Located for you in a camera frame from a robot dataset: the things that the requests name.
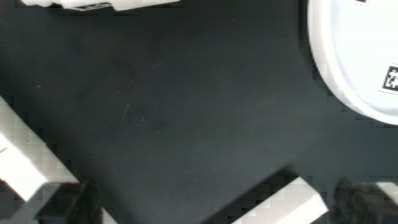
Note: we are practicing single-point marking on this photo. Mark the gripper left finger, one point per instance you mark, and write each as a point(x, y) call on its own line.
point(64, 204)

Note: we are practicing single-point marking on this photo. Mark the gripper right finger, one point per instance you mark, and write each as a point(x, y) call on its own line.
point(284, 201)

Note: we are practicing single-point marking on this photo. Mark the white round table top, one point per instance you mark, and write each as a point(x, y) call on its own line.
point(352, 28)

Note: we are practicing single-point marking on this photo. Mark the white cross-shaped table base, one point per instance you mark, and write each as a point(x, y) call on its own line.
point(84, 5)

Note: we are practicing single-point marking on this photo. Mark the white front fence rail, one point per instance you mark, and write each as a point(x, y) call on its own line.
point(30, 166)

